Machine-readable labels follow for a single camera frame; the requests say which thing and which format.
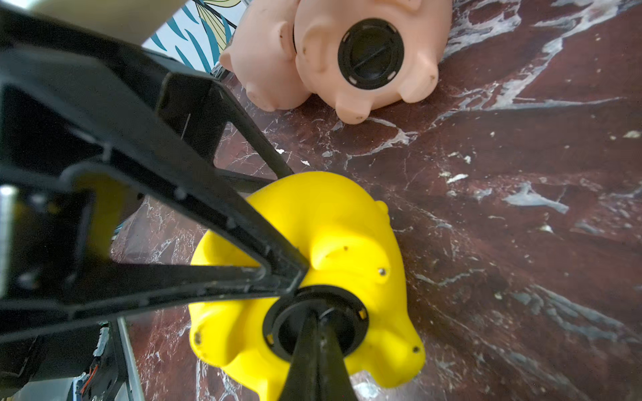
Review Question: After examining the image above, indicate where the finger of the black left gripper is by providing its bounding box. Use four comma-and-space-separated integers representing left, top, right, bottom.
1, 48, 309, 342
155, 64, 294, 193

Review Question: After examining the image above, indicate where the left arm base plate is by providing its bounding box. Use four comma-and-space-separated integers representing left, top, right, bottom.
71, 321, 130, 400

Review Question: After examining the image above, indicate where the light pink piggy bank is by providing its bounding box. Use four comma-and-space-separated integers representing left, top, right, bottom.
219, 0, 311, 112

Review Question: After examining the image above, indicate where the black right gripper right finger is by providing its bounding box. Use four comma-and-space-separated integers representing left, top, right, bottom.
318, 318, 357, 401

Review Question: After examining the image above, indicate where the yellow piggy bank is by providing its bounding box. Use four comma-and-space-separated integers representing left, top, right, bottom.
189, 171, 426, 400

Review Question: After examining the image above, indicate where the dark pink piggy bank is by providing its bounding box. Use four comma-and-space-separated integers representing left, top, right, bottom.
294, 0, 453, 125

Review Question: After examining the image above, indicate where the black round plug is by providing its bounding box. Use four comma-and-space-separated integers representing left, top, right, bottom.
261, 285, 370, 363
291, 23, 298, 58
338, 18, 405, 90

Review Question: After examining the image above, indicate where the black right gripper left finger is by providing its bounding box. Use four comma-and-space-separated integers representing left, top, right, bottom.
279, 312, 319, 401

